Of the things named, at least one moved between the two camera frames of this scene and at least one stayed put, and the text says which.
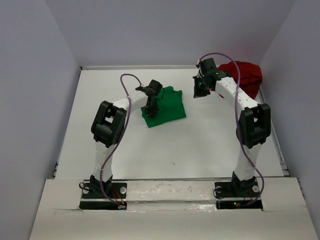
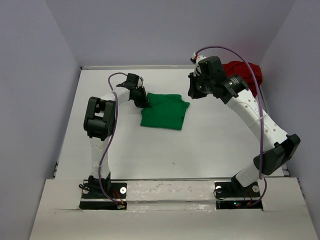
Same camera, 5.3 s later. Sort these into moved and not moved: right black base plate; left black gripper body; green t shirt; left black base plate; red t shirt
Moved: left black gripper body; green t shirt
Not moved: left black base plate; right black base plate; red t shirt
